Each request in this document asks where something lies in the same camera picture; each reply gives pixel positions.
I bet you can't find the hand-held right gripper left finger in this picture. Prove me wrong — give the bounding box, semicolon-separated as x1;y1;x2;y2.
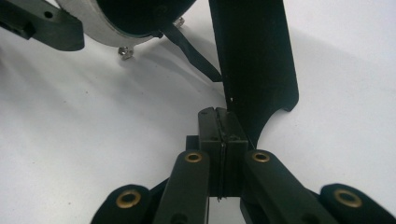
186;106;224;199

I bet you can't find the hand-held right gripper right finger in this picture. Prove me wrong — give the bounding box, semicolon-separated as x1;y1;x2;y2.
218;106;250;199

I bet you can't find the round metal ring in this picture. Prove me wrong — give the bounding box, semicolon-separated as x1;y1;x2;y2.
54;0;199;62

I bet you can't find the white board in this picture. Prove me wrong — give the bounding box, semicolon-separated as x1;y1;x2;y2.
0;0;396;224

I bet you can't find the thin black strap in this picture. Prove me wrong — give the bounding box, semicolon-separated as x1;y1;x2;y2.
160;23;223;83

